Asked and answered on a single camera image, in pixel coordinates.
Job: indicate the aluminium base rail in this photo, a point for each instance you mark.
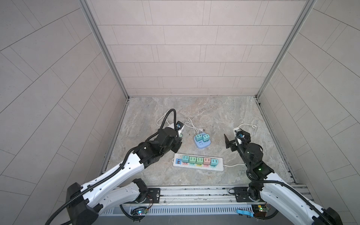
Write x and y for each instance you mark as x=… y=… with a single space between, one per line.
x=199 y=199

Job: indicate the left circuit board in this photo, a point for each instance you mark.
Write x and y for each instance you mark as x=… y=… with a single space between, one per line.
x=139 y=212

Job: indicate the blue square power socket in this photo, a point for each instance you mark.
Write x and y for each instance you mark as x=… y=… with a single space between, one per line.
x=201 y=144

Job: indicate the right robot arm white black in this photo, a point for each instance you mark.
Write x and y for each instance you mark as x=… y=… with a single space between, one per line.
x=266 y=185

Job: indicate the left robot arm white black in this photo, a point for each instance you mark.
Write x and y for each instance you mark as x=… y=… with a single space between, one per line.
x=84 y=203

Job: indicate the pink plug adapter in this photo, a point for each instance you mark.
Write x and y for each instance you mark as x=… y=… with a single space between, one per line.
x=206 y=161

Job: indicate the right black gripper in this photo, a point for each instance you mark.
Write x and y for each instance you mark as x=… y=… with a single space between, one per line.
x=232 y=144

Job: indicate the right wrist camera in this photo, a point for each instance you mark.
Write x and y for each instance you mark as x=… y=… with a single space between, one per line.
x=242 y=135

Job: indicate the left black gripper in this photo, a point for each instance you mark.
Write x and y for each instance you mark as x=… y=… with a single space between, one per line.
x=177 y=145

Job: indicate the right circuit board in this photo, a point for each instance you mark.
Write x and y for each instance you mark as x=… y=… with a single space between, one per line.
x=261 y=210

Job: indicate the blue tape piece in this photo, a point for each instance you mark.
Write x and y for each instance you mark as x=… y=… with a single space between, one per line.
x=244 y=212

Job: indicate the circuit board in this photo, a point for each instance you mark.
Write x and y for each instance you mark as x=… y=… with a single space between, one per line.
x=261 y=210
x=139 y=212

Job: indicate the white long power strip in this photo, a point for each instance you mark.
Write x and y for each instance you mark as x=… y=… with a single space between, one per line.
x=177 y=162

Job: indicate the teal plug adapter small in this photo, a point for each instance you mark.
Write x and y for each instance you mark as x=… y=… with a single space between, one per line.
x=214 y=162

